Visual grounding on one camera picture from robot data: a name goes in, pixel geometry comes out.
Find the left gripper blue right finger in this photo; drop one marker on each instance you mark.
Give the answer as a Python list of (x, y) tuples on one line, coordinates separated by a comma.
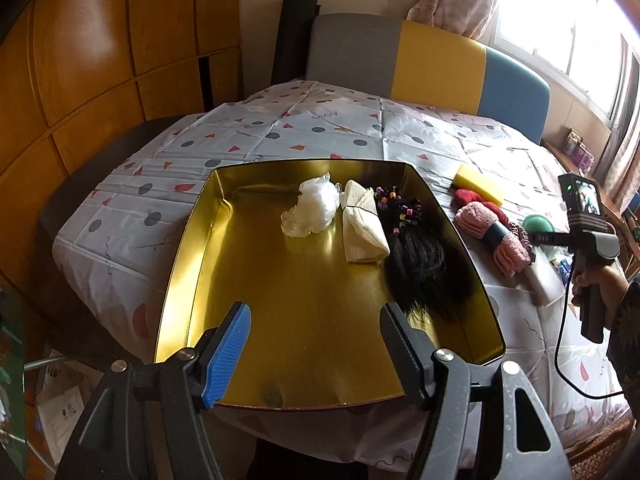
[(411, 353)]

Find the window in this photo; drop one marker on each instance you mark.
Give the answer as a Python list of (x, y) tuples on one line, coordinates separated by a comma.
[(584, 46)]

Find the blue small packet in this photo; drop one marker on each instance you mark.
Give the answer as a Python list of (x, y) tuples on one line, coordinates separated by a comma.
[(563, 266)]

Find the cream folded cloth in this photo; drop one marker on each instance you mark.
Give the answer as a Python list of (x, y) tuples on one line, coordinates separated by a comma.
[(364, 239)]

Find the black wig with beads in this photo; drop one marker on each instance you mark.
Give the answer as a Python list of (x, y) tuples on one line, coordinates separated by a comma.
[(424, 271)]

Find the purple box on desk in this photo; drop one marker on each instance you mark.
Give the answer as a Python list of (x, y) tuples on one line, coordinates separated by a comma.
[(582, 158)]

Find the person's right hand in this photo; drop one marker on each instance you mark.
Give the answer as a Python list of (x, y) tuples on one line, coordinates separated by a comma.
[(611, 283)]

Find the clear plastic bag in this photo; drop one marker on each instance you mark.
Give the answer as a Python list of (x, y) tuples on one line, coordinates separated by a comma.
[(317, 203)]

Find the yellow sponge block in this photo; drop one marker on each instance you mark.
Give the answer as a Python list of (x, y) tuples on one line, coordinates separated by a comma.
[(473, 180)]

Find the wooden wardrobe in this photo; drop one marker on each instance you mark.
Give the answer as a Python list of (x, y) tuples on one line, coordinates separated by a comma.
[(76, 74)]

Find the patterned white bed sheet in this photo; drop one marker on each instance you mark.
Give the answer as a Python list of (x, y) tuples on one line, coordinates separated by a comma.
[(117, 248)]

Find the white foam block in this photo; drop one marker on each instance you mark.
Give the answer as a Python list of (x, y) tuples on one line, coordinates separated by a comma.
[(545, 282)]

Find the gold metal tray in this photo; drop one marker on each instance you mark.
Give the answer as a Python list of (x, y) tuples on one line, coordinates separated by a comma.
[(315, 342)]

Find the grey yellow blue headboard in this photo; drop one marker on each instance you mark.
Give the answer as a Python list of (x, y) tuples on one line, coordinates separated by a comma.
[(415, 63)]

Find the green round sponge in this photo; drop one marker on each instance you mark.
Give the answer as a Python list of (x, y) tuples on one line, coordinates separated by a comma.
[(538, 227)]

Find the black rolled mat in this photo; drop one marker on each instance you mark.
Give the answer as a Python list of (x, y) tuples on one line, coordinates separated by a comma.
[(293, 39)]

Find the red knitted hat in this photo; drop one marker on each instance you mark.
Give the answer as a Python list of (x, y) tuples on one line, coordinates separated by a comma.
[(464, 196)]

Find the pink satin scrunchie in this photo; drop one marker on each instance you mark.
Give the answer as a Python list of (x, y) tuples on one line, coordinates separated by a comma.
[(518, 231)]

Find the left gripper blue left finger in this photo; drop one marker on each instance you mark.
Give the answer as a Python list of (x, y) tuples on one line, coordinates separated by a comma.
[(219, 351)]

